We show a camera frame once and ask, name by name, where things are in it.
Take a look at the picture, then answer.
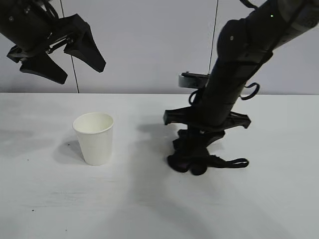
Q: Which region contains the white paper cup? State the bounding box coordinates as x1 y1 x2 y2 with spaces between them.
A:
72 112 114 166

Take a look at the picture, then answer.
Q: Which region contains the black cloth with strap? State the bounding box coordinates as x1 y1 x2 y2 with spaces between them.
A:
166 129 249 176

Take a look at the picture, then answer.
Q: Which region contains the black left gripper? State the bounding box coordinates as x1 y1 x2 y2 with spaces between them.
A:
0 0 107 85

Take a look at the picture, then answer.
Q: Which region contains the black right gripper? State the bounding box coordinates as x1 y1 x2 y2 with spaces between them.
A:
163 74 251 152

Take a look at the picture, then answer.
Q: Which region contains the thin black wall line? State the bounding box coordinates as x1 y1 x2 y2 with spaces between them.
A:
207 0 219 75
60 0 79 93

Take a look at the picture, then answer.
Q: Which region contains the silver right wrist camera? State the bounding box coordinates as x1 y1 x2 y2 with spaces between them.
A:
178 71 210 90

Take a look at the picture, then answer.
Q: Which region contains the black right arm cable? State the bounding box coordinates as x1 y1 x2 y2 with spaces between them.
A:
239 83 260 101

